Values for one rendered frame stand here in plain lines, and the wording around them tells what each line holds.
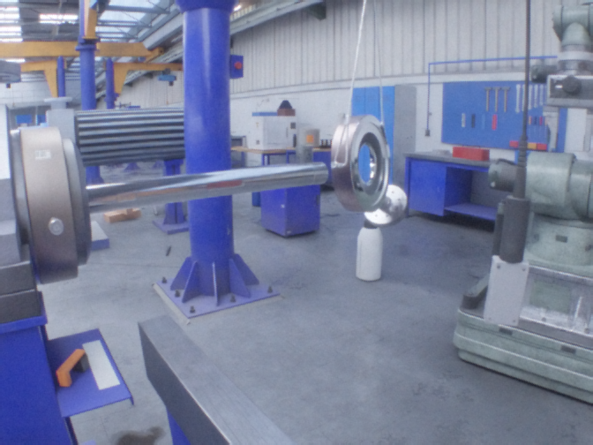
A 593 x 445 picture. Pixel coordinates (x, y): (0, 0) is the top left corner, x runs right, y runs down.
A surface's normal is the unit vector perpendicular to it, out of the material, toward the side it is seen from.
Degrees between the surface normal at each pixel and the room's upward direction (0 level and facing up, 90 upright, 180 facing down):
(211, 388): 0
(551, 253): 69
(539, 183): 84
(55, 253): 114
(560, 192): 95
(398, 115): 90
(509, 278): 90
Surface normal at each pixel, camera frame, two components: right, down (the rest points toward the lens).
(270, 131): 0.58, 0.20
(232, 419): 0.00, -0.97
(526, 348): -0.69, 0.18
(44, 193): 0.57, -0.11
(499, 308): -0.34, 0.23
